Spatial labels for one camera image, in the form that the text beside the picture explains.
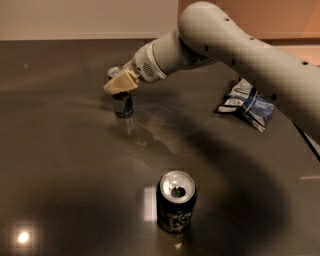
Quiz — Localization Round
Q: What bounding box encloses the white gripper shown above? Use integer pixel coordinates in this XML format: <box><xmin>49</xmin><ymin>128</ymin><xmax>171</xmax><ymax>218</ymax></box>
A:
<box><xmin>103</xmin><ymin>41</ymin><xmax>167</xmax><ymax>95</ymax></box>

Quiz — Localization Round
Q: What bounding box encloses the slim redbull can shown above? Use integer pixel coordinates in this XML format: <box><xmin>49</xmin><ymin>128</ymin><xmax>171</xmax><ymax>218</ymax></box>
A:
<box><xmin>107</xmin><ymin>66</ymin><xmax>134</xmax><ymax>119</ymax></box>

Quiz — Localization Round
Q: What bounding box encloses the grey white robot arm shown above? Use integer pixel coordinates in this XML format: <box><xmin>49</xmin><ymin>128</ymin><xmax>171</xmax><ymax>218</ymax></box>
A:
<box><xmin>104</xmin><ymin>2</ymin><xmax>320</xmax><ymax>142</ymax></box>

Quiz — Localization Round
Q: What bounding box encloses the dark soda can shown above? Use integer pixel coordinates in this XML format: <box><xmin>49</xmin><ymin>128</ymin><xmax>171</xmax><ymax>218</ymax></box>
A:
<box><xmin>156</xmin><ymin>170</ymin><xmax>197</xmax><ymax>233</ymax></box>

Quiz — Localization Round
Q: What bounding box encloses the crumpled blue white chip bag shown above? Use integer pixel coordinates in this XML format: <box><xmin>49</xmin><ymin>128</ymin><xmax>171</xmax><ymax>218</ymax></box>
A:
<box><xmin>218</xmin><ymin>78</ymin><xmax>275</xmax><ymax>132</ymax></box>

